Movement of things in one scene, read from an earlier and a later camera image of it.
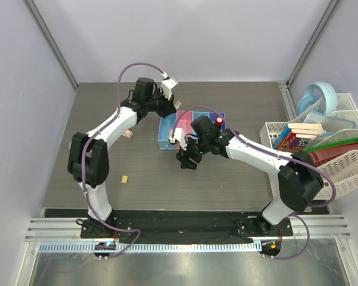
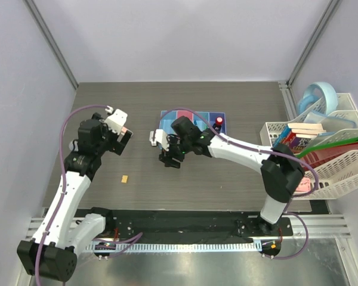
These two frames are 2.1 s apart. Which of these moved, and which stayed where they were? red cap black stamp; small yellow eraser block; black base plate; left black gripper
Moved: left black gripper
Stayed: black base plate; small yellow eraser block; red cap black stamp
